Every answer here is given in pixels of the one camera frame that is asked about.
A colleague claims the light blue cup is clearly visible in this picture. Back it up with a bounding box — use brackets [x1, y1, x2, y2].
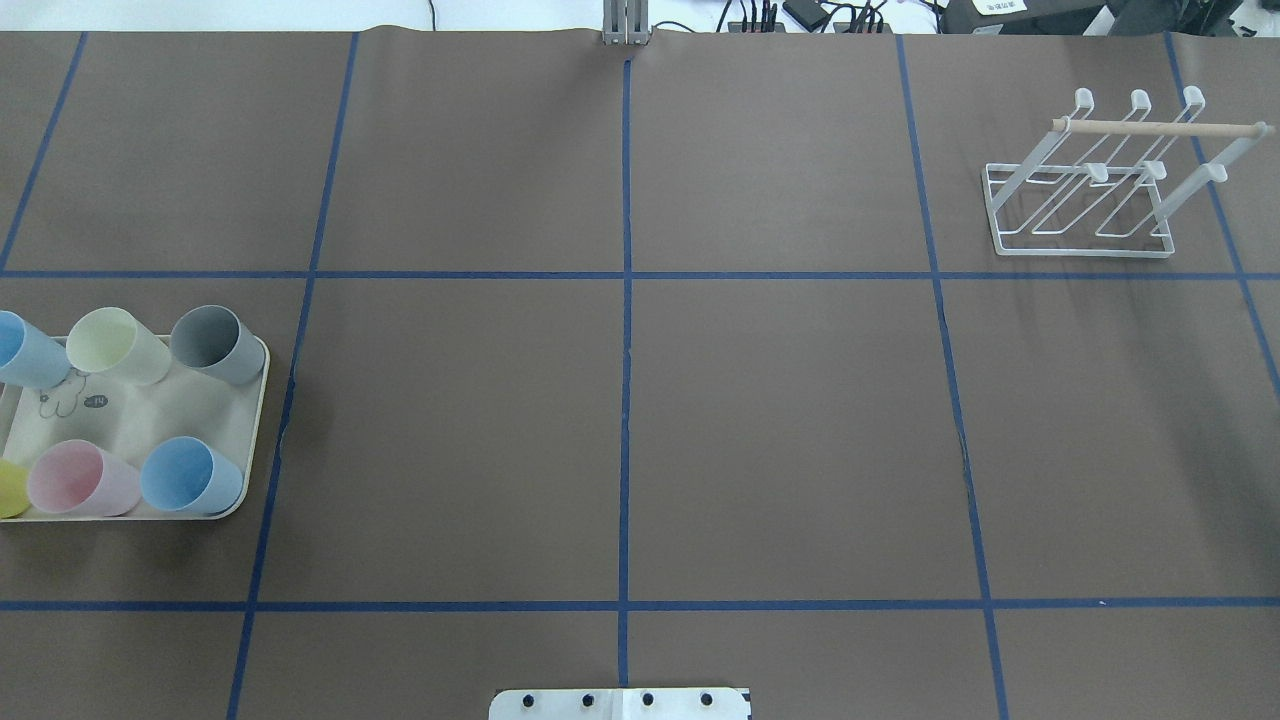
[1, 310, 70, 389]

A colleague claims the yellow cup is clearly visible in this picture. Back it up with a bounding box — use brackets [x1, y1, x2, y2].
[0, 457, 31, 519]

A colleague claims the grey cup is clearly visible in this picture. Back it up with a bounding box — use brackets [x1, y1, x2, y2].
[169, 305, 268, 386]

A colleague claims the pale green cup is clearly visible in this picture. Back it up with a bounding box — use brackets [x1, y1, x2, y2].
[67, 307, 172, 386]

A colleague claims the pink cup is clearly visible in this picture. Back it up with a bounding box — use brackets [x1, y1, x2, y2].
[27, 439, 142, 518]

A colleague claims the black usb hub orange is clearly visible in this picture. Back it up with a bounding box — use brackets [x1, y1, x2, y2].
[722, 8, 788, 33]

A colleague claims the cream plastic tray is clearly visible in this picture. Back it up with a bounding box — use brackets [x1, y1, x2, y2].
[1, 348, 271, 521]

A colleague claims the aluminium frame post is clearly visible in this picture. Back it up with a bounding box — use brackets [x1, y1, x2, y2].
[602, 0, 652, 46]

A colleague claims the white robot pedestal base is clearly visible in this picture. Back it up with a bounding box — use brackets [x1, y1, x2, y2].
[488, 687, 753, 719]

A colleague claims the white wire cup rack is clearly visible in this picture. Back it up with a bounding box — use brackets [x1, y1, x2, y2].
[980, 86, 1277, 260]

